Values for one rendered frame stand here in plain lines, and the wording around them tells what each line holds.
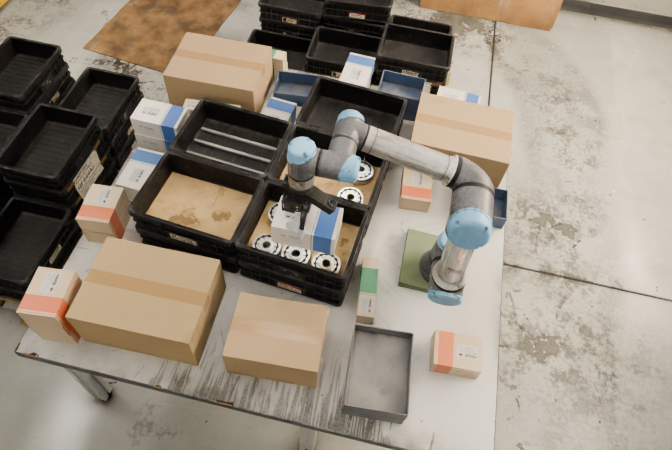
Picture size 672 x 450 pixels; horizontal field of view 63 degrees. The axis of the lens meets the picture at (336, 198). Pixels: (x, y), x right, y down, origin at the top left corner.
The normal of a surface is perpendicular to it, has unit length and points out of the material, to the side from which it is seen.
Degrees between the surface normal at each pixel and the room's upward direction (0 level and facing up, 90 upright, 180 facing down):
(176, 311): 0
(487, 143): 0
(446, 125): 0
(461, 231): 85
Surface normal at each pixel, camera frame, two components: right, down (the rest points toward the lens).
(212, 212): 0.06, -0.58
